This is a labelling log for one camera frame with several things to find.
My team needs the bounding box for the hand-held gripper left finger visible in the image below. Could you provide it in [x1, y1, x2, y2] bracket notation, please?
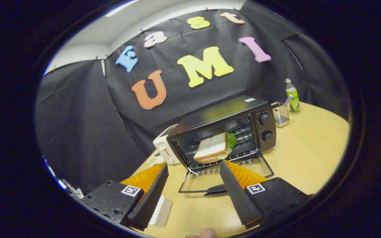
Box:
[81, 162, 170, 231]

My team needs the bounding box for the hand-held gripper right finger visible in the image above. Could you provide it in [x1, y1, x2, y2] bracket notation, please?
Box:
[220, 160, 314, 229]

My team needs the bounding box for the white bread lettuce sandwich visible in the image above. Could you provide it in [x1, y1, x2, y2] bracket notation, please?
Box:
[193, 132, 237, 164]

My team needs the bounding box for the black toaster oven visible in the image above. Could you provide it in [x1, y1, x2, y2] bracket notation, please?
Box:
[166, 95, 277, 196]

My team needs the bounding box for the white pop-up toaster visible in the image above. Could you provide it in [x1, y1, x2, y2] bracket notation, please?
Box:
[153, 124, 181, 165]

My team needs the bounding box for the white rectangular tray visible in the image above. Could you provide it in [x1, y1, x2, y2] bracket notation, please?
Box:
[148, 194, 173, 228]

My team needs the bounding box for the small white patterned cup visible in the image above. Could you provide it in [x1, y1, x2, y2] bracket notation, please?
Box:
[148, 150, 165, 166]

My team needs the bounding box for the green drink bottle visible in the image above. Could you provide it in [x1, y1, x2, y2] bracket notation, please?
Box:
[285, 78, 301, 115]

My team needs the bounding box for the wire mesh cutlery holder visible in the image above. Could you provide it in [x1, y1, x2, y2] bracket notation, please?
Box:
[271, 101, 290, 128]

